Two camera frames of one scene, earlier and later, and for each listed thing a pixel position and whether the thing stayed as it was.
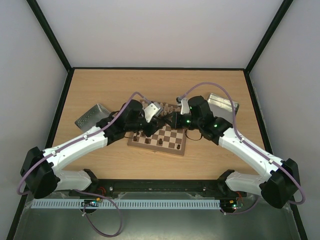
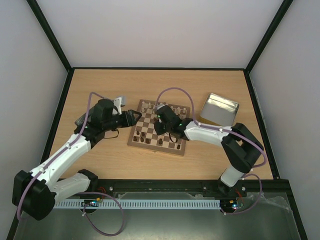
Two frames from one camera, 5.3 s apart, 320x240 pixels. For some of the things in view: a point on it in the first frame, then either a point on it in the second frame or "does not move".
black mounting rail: x=219 y=187 does not move
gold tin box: x=221 y=107 does not move
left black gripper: x=152 y=129 → x=129 y=120
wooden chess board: x=168 y=140 does not move
